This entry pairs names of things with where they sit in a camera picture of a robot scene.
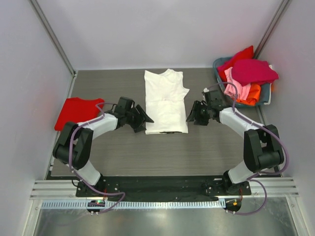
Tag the left aluminium corner post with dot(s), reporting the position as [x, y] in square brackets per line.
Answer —
[47, 27]

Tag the orange t shirt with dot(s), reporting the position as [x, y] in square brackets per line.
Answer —
[249, 94]

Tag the right aluminium corner post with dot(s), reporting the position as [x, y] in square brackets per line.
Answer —
[279, 13]

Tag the slotted white cable duct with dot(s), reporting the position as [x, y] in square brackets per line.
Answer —
[94, 204]

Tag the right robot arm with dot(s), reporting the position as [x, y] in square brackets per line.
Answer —
[261, 147]

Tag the magenta t shirt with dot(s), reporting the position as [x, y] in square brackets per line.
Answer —
[248, 71]

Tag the white printed t shirt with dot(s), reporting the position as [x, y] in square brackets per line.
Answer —
[164, 101]

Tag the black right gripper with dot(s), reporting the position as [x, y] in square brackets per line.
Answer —
[200, 114]

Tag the aluminium frame rail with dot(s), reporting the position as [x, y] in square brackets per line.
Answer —
[64, 189]

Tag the red t shirt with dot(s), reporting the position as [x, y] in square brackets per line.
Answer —
[247, 53]
[78, 110]

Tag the red t shirt in basket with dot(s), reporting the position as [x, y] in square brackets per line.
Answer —
[247, 53]

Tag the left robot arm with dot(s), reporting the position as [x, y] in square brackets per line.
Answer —
[73, 146]

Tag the aluminium corner post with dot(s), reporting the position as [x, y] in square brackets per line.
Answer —
[279, 13]
[47, 27]

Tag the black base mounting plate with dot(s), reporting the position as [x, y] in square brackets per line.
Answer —
[173, 188]

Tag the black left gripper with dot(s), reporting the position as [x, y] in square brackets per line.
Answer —
[141, 117]

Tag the grey t shirt in basket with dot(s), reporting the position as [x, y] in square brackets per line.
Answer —
[265, 95]

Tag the pink t shirt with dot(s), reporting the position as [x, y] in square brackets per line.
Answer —
[234, 89]

